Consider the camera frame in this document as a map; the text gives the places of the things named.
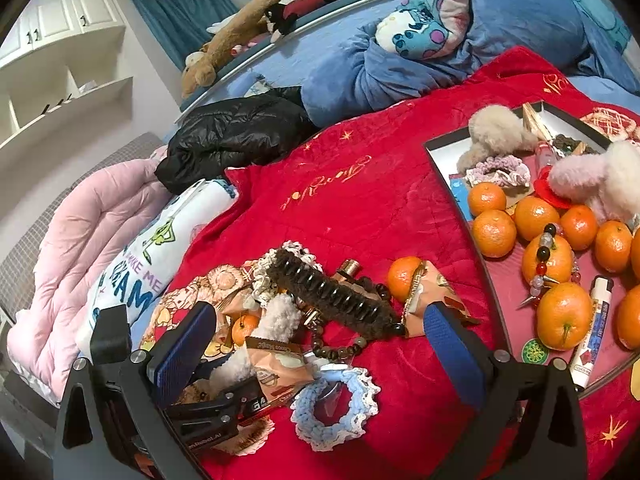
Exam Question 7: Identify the pink quilt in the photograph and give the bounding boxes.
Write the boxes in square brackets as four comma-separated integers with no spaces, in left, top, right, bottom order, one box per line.
[6,146,173,403]

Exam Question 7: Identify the white fuzzy hair claw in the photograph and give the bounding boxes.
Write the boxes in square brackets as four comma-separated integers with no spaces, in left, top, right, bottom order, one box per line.
[207,292,303,396]

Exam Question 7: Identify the blue cartoon printed cushion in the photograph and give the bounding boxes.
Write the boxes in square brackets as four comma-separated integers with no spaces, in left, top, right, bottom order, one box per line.
[375,0,543,61]

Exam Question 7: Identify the dark knitted scrunchie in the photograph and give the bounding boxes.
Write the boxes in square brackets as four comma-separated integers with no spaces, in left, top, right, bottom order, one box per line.
[552,133,598,157]

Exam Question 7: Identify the brown plush toy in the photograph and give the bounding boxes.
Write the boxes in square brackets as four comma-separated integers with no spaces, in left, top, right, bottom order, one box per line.
[180,0,288,100]

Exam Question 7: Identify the pink fluffy hair claw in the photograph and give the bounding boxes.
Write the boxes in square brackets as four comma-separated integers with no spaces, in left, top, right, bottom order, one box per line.
[547,140,640,226]

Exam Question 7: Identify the dark cardboard box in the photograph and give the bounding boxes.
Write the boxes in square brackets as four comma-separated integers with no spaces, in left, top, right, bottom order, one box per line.
[422,100,640,402]

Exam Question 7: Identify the white shelf cabinet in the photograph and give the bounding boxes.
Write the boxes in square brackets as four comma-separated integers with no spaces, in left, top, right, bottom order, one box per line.
[0,0,136,171]

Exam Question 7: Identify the kraft snack packet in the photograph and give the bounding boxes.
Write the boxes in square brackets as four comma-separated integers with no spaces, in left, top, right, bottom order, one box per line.
[244,336,321,401]

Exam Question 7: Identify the white printed pillow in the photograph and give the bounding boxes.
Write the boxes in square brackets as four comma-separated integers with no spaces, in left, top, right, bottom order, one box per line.
[75,178,240,356]

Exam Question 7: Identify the clear plastic bag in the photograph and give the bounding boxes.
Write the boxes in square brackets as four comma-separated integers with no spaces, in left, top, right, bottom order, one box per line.
[312,380,351,421]

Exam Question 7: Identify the grey fluffy hair claw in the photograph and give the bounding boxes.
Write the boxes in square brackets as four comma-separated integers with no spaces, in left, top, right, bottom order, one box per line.
[456,104,538,173]

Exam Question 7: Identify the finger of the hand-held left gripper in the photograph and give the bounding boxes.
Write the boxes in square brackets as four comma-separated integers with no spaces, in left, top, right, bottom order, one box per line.
[90,304,133,367]
[164,379,265,428]

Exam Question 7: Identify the blue duvet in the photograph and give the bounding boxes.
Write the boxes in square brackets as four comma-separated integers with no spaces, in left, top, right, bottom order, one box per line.
[302,0,640,126]

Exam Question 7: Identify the colourful bead bracelet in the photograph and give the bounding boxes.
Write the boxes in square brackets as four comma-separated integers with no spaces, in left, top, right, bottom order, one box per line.
[520,222,583,311]

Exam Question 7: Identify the red fabric flower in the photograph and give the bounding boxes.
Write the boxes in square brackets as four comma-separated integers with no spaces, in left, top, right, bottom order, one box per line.
[532,167,573,210]

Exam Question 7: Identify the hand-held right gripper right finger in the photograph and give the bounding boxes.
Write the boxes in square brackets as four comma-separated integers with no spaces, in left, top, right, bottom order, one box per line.
[422,302,588,480]

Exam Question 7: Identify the kraft triangular packet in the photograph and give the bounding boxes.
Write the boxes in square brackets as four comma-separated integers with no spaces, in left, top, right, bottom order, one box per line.
[400,260,473,338]

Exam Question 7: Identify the silver curved bed rail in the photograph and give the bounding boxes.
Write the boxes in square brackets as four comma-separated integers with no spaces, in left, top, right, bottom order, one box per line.
[175,0,416,121]

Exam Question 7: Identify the gold striped triangular packet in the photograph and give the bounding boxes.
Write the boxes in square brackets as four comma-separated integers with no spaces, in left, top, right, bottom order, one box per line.
[520,101,553,143]

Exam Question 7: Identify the blue curtain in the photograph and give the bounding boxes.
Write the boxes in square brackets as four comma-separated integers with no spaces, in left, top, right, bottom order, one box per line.
[127,0,361,71]

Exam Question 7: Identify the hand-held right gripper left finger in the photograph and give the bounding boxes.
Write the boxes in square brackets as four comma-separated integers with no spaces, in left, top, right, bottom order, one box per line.
[52,302,218,480]

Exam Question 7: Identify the brown fuzzy hair claw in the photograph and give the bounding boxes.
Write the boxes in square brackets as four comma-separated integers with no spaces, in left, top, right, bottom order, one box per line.
[265,249,407,338]

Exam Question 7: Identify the black puffer jacket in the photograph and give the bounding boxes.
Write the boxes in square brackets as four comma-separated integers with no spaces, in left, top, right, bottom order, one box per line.
[154,86,321,195]

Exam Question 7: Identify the white lace scrunchie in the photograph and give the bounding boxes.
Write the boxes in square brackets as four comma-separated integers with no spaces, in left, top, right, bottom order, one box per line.
[242,240,325,311]

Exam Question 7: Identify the wooden bead bracelet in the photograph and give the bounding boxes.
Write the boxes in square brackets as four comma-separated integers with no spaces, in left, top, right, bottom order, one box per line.
[307,280,396,366]

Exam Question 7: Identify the small brown ridged tube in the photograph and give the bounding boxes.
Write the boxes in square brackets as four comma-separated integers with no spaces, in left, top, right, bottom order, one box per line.
[332,258,366,286]

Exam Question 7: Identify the red printed blanket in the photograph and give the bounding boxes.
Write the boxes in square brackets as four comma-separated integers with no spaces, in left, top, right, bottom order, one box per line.
[132,45,640,480]

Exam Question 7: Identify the blue crochet scrunchie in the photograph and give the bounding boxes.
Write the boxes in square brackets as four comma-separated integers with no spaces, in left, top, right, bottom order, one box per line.
[290,367,382,453]

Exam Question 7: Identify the blue bed sheet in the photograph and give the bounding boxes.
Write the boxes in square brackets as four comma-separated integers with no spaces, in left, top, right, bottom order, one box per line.
[177,0,640,111]

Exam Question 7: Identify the black and red plush toy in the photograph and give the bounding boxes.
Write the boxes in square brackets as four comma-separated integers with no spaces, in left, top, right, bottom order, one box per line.
[262,0,361,43]

